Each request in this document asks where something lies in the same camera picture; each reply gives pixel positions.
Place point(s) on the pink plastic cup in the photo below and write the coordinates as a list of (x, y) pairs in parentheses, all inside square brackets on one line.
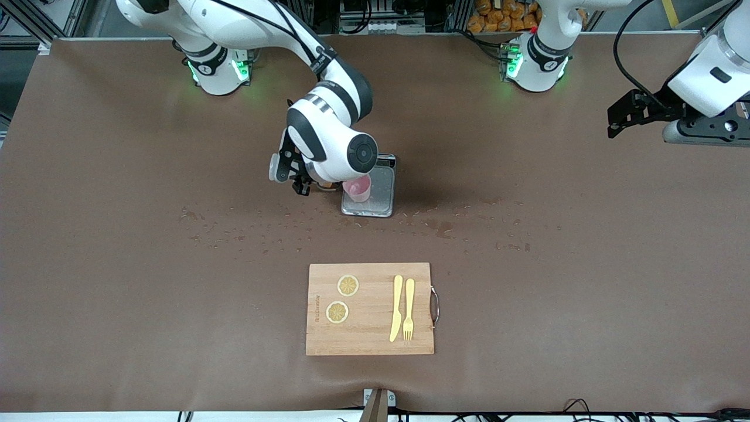
[(357, 190)]

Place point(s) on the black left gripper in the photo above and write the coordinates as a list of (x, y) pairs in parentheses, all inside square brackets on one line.
[(655, 108)]

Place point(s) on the white terminal block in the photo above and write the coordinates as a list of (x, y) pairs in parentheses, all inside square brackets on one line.
[(392, 27)]

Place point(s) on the table edge mounting bracket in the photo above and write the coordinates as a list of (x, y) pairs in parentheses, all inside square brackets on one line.
[(378, 407)]

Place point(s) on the orange snack pile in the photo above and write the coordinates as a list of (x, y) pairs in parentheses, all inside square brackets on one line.
[(504, 17)]

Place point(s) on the wooden cutting board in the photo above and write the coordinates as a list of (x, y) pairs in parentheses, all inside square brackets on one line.
[(369, 334)]

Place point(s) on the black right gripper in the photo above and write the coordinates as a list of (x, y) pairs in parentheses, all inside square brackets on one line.
[(302, 186)]

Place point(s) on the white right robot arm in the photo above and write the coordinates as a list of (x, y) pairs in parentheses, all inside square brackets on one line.
[(328, 146)]

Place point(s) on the yellow plastic knife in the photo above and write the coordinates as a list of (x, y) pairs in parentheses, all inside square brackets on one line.
[(398, 305)]

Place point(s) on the silver digital kitchen scale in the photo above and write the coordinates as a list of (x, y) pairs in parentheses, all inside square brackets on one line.
[(381, 199)]

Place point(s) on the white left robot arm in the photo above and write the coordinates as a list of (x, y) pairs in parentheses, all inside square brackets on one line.
[(536, 70)]

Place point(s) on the lemon slice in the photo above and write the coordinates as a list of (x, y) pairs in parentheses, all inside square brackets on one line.
[(348, 285), (337, 312)]

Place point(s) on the aluminium frame post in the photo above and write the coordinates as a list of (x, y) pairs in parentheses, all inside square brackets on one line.
[(306, 14), (457, 14)]

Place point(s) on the yellow plastic fork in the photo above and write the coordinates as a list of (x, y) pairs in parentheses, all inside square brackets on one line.
[(409, 299)]

